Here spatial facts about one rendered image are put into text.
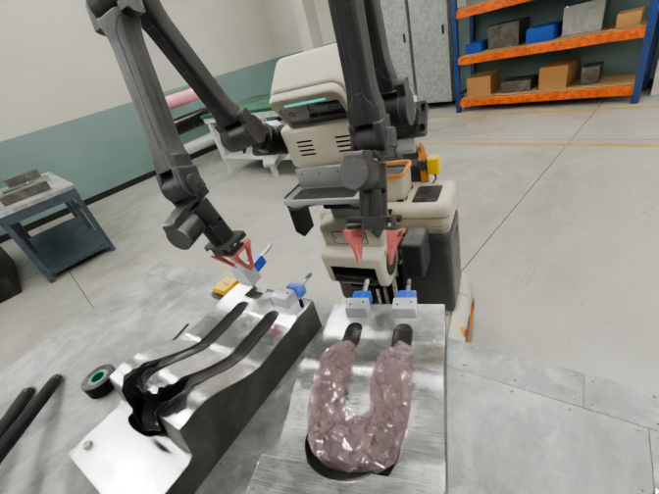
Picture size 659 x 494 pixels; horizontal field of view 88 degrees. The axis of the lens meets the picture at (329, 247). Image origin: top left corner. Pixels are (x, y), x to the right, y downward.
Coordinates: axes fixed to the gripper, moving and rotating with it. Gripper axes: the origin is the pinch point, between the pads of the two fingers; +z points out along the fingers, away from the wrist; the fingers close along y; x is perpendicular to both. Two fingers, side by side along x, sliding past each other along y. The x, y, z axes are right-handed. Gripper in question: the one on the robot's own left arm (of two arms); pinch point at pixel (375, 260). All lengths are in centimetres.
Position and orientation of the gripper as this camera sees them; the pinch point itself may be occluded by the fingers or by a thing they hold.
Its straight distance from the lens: 71.3
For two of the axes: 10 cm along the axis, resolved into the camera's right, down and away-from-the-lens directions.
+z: 0.4, 9.9, 1.3
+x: 4.6, -1.4, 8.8
